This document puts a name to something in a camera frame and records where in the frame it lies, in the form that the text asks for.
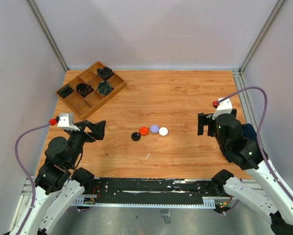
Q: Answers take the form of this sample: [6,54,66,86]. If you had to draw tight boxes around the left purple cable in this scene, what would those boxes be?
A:
[14,117,59,235]

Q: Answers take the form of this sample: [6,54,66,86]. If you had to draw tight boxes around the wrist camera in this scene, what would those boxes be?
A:
[212,98,233,120]
[57,113,80,131]

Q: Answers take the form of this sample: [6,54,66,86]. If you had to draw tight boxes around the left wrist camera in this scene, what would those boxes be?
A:
[57,113,80,131]

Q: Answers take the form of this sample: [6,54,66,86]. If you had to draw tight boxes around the purple cable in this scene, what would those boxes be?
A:
[14,117,59,235]
[212,86,293,216]

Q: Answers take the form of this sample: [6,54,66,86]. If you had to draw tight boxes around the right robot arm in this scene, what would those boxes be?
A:
[197,109,293,235]

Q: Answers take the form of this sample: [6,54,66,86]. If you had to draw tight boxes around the black green rolled item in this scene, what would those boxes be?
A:
[57,85,74,99]

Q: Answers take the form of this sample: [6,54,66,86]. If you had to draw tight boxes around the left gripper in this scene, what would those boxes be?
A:
[66,119,106,166]

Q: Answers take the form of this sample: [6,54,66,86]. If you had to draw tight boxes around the orange charging case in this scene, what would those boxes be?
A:
[139,126,149,136]

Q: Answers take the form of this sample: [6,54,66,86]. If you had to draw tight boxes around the black rolled item top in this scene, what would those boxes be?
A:
[97,67,114,81]

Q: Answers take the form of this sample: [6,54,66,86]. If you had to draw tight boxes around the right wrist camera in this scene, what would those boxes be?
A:
[212,98,233,120]

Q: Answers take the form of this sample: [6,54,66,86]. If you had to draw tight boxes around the purple earbud charging case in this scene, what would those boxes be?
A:
[150,124,160,134]

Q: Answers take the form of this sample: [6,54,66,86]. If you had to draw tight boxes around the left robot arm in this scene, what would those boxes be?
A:
[9,114,106,235]

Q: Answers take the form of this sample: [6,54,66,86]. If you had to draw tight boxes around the dark blue cloth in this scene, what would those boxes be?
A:
[221,123,258,163]

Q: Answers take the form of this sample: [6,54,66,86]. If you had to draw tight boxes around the black charging case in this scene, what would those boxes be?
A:
[131,132,141,141]

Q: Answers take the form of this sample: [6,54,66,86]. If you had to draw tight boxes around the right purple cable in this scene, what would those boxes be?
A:
[212,86,293,216]

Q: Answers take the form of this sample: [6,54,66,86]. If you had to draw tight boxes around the white charging case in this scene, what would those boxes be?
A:
[158,127,169,137]

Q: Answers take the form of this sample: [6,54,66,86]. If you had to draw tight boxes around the black yellow rolled item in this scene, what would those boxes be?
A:
[97,81,113,96]

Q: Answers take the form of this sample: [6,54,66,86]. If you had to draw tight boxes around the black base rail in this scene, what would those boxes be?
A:
[65,176,243,205]

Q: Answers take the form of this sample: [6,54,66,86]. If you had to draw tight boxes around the black red rolled item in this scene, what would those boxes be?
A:
[76,83,94,97]

